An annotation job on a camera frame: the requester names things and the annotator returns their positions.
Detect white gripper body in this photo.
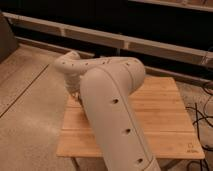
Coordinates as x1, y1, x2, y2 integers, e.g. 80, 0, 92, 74
65, 82, 80, 100

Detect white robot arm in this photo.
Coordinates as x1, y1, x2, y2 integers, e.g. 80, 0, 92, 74
54, 51, 161, 171

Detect grey cabinet corner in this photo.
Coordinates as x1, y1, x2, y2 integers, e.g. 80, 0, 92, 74
0, 11, 19, 63

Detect wooden table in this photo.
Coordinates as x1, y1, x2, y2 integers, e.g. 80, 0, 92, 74
56, 76, 205, 160

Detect white shelf rail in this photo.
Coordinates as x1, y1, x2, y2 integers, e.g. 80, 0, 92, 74
3, 12, 213, 67

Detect black cables on floor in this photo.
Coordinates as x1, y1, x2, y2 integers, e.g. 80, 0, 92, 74
185, 81, 213, 171

